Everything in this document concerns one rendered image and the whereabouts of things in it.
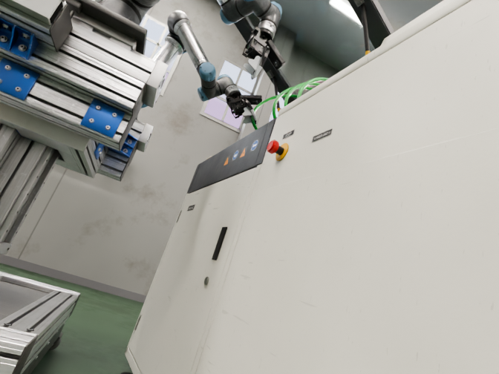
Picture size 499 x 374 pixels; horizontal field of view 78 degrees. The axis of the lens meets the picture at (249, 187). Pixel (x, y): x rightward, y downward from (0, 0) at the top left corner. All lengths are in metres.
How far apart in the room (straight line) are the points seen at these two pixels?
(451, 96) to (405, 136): 0.08
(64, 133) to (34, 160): 0.16
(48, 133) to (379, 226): 0.91
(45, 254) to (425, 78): 3.77
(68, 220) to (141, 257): 0.87
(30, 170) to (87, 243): 2.77
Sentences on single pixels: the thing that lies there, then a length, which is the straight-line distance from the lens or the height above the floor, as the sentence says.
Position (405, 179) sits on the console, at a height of 0.65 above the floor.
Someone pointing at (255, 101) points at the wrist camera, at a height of 1.33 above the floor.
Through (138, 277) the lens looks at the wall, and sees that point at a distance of 3.89.
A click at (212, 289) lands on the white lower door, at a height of 0.42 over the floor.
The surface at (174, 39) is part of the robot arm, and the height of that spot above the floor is 1.54.
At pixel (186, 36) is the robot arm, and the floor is 1.49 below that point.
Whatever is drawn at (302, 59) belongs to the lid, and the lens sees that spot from 1.80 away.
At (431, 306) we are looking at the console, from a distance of 0.41.
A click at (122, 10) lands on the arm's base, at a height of 1.09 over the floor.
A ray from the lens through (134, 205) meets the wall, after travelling 3.91.
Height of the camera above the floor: 0.44
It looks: 18 degrees up
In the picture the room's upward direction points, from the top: 18 degrees clockwise
